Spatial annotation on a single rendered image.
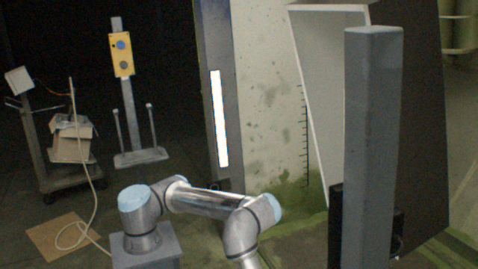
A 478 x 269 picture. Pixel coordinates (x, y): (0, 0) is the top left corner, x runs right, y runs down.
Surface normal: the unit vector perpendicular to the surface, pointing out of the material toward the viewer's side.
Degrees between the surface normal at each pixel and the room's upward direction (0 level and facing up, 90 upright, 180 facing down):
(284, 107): 90
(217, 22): 90
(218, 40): 90
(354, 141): 90
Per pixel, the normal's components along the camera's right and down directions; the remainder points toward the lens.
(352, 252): -0.93, 0.18
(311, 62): 0.39, 0.28
